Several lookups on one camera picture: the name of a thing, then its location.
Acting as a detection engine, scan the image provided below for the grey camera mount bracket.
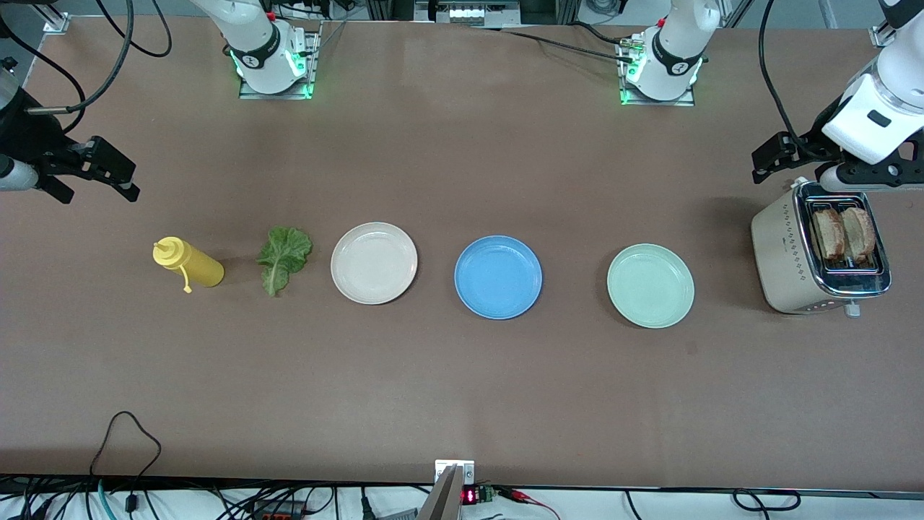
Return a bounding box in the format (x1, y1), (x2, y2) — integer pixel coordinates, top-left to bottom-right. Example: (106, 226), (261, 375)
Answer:
(417, 459), (476, 520)

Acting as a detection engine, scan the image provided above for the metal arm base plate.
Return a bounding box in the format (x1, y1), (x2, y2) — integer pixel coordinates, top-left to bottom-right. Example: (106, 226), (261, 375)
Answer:
(238, 20), (318, 100)
(619, 35), (697, 108)

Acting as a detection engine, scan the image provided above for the black base power cable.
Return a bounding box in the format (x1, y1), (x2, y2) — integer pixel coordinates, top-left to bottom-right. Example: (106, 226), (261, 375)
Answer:
(462, 24), (640, 62)

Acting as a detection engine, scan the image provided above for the beige round plate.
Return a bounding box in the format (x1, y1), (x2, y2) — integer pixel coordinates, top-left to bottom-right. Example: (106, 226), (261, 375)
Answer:
(331, 222), (419, 305)

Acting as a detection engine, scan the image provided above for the yellow squeeze bottle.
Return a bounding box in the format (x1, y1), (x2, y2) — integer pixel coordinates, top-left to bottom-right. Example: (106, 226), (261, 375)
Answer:
(152, 236), (225, 294)

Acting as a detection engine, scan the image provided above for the beige chrome toaster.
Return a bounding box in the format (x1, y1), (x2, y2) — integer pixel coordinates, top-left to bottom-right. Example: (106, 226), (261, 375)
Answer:
(751, 177), (892, 319)

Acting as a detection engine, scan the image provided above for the black coiled cable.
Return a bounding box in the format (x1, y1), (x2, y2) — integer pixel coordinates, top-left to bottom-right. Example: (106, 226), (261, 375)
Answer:
(733, 489), (802, 512)

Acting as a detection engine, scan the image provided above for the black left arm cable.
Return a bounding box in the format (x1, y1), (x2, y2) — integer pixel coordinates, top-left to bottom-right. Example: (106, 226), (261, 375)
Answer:
(757, 0), (824, 160)

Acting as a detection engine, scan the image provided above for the pale green round plate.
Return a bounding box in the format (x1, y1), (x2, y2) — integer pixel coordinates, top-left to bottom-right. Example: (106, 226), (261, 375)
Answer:
(606, 243), (695, 329)

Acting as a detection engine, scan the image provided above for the thin black looped cable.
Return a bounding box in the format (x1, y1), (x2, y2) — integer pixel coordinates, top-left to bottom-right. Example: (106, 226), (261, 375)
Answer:
(90, 411), (162, 506)

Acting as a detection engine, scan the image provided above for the blue round plate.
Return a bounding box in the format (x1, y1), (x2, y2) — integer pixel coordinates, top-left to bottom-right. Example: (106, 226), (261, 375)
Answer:
(454, 235), (544, 320)

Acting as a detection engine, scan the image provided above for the green lettuce leaf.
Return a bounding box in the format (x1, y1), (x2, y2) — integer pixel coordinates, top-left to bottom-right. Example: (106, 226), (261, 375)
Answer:
(256, 227), (314, 298)

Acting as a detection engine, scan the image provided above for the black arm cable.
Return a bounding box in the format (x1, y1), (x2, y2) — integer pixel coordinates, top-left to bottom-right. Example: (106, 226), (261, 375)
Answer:
(0, 0), (173, 134)
(757, 0), (824, 160)

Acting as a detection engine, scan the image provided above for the toasted bread slice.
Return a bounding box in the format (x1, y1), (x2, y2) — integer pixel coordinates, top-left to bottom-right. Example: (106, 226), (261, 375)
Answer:
(841, 207), (877, 264)
(814, 208), (847, 262)

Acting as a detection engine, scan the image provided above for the red clip wire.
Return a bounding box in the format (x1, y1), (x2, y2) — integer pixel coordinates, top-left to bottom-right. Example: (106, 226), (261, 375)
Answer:
(498, 487), (560, 520)

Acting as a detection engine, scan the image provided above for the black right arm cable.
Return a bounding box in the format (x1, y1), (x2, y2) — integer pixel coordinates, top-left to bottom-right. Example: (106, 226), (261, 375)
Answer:
(0, 0), (173, 134)

